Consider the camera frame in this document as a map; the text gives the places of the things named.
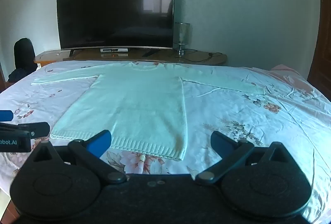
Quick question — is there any clear plastic bottle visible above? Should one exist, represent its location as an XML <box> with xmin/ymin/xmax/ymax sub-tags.
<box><xmin>174</xmin><ymin>22</ymin><xmax>191</xmax><ymax>57</ymax></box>

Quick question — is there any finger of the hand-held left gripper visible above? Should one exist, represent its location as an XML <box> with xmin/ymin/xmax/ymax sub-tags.
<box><xmin>0</xmin><ymin>110</ymin><xmax>14</xmax><ymax>122</ymax></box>
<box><xmin>0</xmin><ymin>122</ymin><xmax>51</xmax><ymax>138</ymax></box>

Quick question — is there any wooden television cabinet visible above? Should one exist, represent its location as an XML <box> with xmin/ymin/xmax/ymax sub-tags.
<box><xmin>34</xmin><ymin>48</ymin><xmax>228</xmax><ymax>67</ymax></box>

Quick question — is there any pink cloth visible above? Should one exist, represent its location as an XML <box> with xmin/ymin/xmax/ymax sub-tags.
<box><xmin>269</xmin><ymin>64</ymin><xmax>324</xmax><ymax>101</ymax></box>

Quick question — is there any white knit sweater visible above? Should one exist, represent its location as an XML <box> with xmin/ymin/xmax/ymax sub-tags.
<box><xmin>30</xmin><ymin>61</ymin><xmax>266</xmax><ymax>162</ymax></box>

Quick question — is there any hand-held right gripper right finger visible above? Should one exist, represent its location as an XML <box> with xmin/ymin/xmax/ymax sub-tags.
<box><xmin>194</xmin><ymin>131</ymin><xmax>311</xmax><ymax>186</ymax></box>

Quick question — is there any black chair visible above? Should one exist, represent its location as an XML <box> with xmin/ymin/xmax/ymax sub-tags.
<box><xmin>7</xmin><ymin>38</ymin><xmax>38</xmax><ymax>83</ymax></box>

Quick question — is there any floral bed sheet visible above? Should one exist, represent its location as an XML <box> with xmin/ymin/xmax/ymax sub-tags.
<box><xmin>0</xmin><ymin>59</ymin><xmax>331</xmax><ymax>222</ymax></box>

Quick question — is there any silver set-top box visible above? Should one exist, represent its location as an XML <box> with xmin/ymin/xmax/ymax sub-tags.
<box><xmin>100</xmin><ymin>47</ymin><xmax>129</xmax><ymax>53</ymax></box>

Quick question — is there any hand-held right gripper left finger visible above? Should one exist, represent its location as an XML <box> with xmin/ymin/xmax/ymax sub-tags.
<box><xmin>23</xmin><ymin>129</ymin><xmax>127</xmax><ymax>184</ymax></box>

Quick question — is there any black cable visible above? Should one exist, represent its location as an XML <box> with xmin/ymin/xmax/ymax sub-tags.
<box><xmin>183</xmin><ymin>49</ymin><xmax>223</xmax><ymax>62</ymax></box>

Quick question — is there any black flat television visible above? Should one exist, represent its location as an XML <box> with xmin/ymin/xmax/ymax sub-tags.
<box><xmin>56</xmin><ymin>0</ymin><xmax>176</xmax><ymax>57</ymax></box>

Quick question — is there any wooden door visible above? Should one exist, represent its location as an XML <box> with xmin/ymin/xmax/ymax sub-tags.
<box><xmin>306</xmin><ymin>0</ymin><xmax>331</xmax><ymax>103</ymax></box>

